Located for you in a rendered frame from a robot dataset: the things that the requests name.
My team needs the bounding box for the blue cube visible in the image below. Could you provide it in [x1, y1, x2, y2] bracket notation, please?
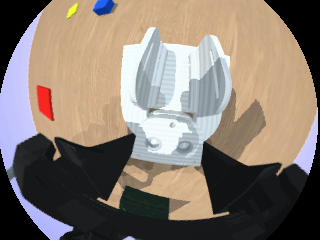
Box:
[92, 0, 115, 16]

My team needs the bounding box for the yellow flat square tile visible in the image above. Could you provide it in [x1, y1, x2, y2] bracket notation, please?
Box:
[67, 3, 80, 20]

